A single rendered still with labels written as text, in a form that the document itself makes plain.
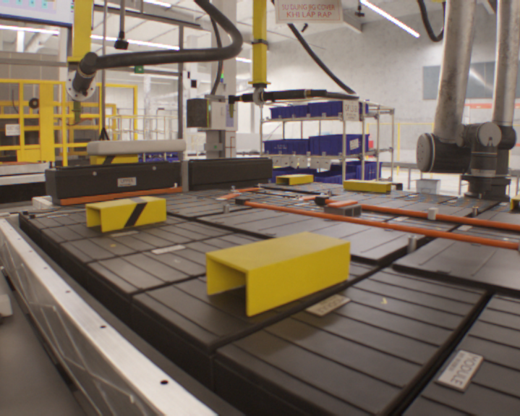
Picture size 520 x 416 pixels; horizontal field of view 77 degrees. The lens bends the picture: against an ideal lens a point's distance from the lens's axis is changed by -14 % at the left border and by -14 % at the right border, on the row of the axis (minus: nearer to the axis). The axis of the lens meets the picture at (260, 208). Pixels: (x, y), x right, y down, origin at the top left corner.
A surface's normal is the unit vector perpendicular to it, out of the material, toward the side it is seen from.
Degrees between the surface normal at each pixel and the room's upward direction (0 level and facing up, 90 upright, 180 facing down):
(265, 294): 90
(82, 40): 90
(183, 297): 0
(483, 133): 89
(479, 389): 0
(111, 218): 90
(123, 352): 0
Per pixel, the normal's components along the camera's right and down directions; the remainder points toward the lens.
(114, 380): -0.71, 0.11
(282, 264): 0.65, 0.12
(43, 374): 0.00, -0.99
